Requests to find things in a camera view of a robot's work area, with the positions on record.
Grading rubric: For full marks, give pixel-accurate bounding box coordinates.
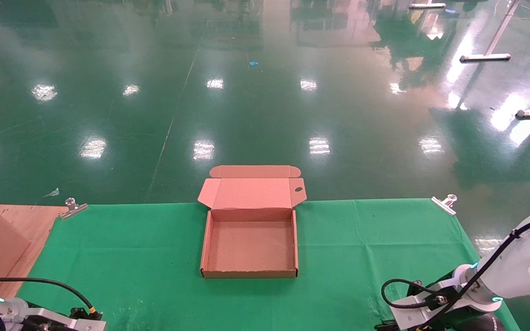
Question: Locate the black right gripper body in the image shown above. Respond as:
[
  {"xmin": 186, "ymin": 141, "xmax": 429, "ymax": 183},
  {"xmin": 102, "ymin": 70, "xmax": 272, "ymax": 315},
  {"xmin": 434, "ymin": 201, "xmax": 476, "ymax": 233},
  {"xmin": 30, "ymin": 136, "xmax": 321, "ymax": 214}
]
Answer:
[{"xmin": 467, "ymin": 312, "xmax": 507, "ymax": 331}]

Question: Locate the flat open cardboard box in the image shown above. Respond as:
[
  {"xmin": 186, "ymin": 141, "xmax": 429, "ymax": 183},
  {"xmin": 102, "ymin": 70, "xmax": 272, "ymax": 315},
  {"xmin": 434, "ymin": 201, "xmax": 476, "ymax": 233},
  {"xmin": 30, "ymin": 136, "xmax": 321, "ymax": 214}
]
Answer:
[{"xmin": 197, "ymin": 165, "xmax": 307, "ymax": 279}]

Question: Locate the metal binder clip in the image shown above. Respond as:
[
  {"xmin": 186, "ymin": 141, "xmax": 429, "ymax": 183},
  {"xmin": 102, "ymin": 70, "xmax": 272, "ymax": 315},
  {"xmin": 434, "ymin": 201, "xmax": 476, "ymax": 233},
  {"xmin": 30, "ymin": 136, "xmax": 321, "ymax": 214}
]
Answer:
[
  {"xmin": 431, "ymin": 194, "xmax": 458, "ymax": 216},
  {"xmin": 60, "ymin": 198, "xmax": 89, "ymax": 220}
]

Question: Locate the green table cloth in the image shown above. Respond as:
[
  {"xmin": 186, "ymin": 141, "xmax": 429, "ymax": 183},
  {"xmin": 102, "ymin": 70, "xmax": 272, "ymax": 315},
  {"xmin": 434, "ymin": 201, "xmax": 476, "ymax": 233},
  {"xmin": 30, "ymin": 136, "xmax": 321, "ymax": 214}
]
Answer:
[{"xmin": 17, "ymin": 199, "xmax": 521, "ymax": 331}]

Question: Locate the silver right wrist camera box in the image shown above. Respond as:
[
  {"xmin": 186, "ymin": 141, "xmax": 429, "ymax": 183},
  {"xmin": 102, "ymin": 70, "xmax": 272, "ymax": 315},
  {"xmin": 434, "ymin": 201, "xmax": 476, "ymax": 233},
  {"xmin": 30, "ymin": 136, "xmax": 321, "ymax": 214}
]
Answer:
[{"xmin": 390, "ymin": 283, "xmax": 466, "ymax": 331}]

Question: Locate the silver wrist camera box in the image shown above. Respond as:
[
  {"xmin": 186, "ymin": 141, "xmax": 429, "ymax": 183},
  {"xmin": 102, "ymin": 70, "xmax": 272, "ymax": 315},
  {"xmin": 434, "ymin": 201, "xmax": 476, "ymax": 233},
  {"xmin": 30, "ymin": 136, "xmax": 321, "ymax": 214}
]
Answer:
[
  {"xmin": 390, "ymin": 283, "xmax": 466, "ymax": 331},
  {"xmin": 26, "ymin": 307, "xmax": 108, "ymax": 331}
]

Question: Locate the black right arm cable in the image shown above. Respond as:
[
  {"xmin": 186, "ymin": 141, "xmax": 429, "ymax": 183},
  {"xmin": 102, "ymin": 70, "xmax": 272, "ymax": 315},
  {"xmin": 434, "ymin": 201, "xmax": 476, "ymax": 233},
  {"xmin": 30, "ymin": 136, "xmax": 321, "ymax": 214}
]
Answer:
[{"xmin": 381, "ymin": 213, "xmax": 530, "ymax": 331}]

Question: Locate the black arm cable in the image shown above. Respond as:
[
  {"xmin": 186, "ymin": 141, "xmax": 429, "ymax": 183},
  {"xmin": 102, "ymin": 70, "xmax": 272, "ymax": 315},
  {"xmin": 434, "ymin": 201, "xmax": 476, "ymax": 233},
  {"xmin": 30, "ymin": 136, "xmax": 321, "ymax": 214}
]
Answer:
[
  {"xmin": 381, "ymin": 213, "xmax": 530, "ymax": 331},
  {"xmin": 0, "ymin": 277, "xmax": 98, "ymax": 331}
]

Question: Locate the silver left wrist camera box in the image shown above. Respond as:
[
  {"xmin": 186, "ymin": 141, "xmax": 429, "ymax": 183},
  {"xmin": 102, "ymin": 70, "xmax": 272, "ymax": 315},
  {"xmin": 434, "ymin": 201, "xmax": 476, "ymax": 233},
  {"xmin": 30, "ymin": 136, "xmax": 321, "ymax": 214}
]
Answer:
[{"xmin": 26, "ymin": 307, "xmax": 108, "ymax": 331}]

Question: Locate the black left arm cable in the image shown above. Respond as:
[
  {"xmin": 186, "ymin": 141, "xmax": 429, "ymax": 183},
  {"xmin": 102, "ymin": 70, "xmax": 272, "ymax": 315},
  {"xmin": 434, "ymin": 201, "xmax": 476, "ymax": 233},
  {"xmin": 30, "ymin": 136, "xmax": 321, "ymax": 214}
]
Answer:
[{"xmin": 0, "ymin": 277, "xmax": 98, "ymax": 331}]

